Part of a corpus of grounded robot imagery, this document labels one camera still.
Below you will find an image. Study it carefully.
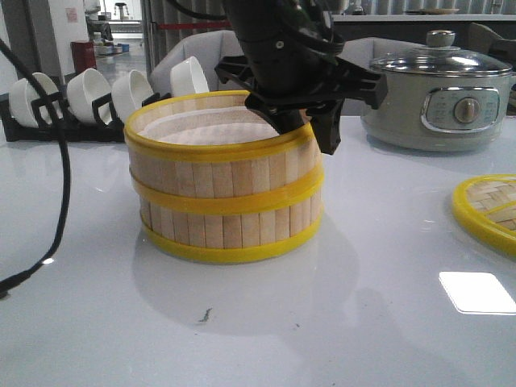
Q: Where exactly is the grey chair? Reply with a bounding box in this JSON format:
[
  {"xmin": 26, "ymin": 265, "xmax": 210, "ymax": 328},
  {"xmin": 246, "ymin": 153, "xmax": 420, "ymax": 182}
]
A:
[
  {"xmin": 339, "ymin": 37, "xmax": 423, "ymax": 122},
  {"xmin": 149, "ymin": 30, "xmax": 247, "ymax": 98}
]

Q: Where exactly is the bamboo steamer drawer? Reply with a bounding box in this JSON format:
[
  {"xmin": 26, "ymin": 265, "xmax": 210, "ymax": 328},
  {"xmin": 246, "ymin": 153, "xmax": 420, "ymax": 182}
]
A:
[
  {"xmin": 139, "ymin": 189, "xmax": 323, "ymax": 264},
  {"xmin": 124, "ymin": 90, "xmax": 324, "ymax": 215}
]

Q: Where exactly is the black cable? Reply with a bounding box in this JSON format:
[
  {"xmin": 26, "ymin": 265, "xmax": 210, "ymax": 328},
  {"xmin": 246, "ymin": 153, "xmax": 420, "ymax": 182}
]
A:
[{"xmin": 0, "ymin": 38, "xmax": 73, "ymax": 300}]

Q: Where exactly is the white bowl rightmost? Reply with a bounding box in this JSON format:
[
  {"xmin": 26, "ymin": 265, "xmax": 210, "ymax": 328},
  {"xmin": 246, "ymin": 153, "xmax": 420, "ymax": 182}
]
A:
[{"xmin": 170, "ymin": 56, "xmax": 210, "ymax": 97}]

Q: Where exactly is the red bin background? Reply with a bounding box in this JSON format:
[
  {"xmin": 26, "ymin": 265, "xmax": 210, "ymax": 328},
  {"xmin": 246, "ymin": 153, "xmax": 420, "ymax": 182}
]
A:
[{"xmin": 70, "ymin": 40, "xmax": 97, "ymax": 74}]

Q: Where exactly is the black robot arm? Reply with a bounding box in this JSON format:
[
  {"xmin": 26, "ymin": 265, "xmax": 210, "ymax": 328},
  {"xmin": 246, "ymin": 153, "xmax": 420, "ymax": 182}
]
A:
[{"xmin": 215, "ymin": 1, "xmax": 388, "ymax": 155}]

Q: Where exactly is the black bowl rack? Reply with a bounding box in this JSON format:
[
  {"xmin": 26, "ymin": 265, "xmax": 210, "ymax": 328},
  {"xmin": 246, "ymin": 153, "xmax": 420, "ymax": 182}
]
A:
[{"xmin": 1, "ymin": 86, "xmax": 170, "ymax": 143}]

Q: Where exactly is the grey chair left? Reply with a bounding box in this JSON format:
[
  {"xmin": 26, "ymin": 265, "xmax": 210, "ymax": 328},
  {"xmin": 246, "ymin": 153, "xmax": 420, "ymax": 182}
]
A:
[{"xmin": 149, "ymin": 30, "xmax": 247, "ymax": 98}]

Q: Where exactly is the woven bamboo steamer lid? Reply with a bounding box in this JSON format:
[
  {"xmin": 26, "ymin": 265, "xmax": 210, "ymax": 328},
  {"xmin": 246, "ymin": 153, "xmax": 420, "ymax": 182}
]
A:
[{"xmin": 451, "ymin": 173, "xmax": 515, "ymax": 260}]

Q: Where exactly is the person in background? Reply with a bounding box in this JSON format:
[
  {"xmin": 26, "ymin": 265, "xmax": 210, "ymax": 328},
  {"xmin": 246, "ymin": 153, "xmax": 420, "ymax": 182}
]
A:
[{"xmin": 83, "ymin": 0, "xmax": 113, "ymax": 41}]

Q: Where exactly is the white liner cloth upper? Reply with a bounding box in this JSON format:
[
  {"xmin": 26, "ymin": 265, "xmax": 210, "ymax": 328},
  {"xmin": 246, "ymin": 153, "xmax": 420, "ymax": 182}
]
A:
[{"xmin": 139, "ymin": 106, "xmax": 278, "ymax": 145}]

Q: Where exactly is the glass pot lid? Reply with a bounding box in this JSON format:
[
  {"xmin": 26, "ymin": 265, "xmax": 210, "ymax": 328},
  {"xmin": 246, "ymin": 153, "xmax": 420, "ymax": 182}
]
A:
[{"xmin": 370, "ymin": 30, "xmax": 512, "ymax": 77}]

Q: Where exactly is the grey chair right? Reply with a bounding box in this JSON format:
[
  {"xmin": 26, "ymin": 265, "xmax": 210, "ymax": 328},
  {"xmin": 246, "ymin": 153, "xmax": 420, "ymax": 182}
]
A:
[{"xmin": 339, "ymin": 37, "xmax": 423, "ymax": 122}]

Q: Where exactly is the grey electric cooking pot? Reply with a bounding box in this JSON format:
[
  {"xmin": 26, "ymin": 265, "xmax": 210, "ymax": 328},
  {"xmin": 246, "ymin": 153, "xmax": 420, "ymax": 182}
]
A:
[{"xmin": 361, "ymin": 71, "xmax": 515, "ymax": 152}]

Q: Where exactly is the white bowl far left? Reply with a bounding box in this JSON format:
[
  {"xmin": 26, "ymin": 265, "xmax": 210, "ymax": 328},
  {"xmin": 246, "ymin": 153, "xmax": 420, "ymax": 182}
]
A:
[{"xmin": 8, "ymin": 73, "xmax": 58, "ymax": 128}]

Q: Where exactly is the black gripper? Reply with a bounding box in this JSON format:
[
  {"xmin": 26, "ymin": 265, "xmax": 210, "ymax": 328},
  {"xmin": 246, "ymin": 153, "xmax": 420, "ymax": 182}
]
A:
[{"xmin": 215, "ymin": 56, "xmax": 387, "ymax": 155}]

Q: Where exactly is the white bowl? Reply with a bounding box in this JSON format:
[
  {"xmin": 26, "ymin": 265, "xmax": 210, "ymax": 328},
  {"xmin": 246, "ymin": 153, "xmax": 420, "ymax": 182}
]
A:
[
  {"xmin": 111, "ymin": 69, "xmax": 154, "ymax": 123},
  {"xmin": 8, "ymin": 73, "xmax": 58, "ymax": 128},
  {"xmin": 170, "ymin": 56, "xmax": 210, "ymax": 97},
  {"xmin": 67, "ymin": 68, "xmax": 111, "ymax": 124}
]

